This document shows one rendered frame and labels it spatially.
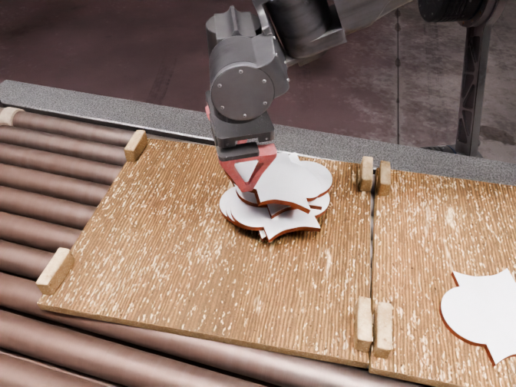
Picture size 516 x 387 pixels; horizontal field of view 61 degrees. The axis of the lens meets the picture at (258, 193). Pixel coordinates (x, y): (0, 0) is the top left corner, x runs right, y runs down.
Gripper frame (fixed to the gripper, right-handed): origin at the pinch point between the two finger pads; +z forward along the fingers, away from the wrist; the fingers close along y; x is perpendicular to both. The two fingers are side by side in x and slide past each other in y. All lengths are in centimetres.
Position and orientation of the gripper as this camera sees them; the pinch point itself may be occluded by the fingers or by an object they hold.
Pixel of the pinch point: (240, 167)
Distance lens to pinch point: 58.1
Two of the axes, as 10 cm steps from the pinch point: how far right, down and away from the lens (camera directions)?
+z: 0.1, 7.1, 7.0
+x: 9.7, -1.7, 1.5
